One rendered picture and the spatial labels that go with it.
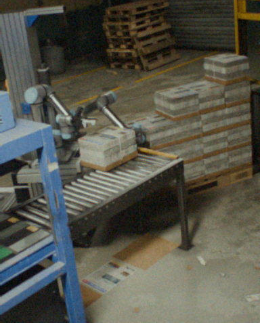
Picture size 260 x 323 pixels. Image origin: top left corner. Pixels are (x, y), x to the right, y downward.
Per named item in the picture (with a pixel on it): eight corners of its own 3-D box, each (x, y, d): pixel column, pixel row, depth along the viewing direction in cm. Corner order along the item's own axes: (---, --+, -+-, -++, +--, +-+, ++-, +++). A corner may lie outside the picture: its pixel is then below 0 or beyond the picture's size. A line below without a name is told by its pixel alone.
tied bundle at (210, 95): (181, 107, 531) (179, 85, 523) (205, 101, 541) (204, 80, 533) (200, 115, 498) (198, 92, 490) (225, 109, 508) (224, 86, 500)
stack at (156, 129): (114, 202, 530) (103, 126, 500) (210, 173, 572) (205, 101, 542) (130, 217, 496) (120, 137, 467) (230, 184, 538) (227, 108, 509)
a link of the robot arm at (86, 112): (67, 114, 491) (103, 92, 454) (77, 110, 502) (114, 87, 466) (73, 125, 492) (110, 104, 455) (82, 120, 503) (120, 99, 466)
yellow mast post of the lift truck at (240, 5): (239, 148, 603) (233, -7, 541) (245, 146, 606) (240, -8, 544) (244, 150, 595) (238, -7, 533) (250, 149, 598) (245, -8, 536)
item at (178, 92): (154, 92, 510) (154, 91, 509) (179, 86, 520) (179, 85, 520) (173, 99, 478) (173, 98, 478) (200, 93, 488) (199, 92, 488)
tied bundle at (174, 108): (155, 114, 520) (152, 91, 512) (180, 107, 531) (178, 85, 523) (173, 122, 488) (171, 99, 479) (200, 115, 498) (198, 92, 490)
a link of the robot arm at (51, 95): (43, 87, 431) (80, 131, 425) (34, 90, 422) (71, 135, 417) (49, 78, 423) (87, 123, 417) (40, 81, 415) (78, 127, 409)
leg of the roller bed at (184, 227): (185, 244, 441) (179, 171, 417) (190, 246, 437) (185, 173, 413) (181, 247, 437) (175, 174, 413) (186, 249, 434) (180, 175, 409)
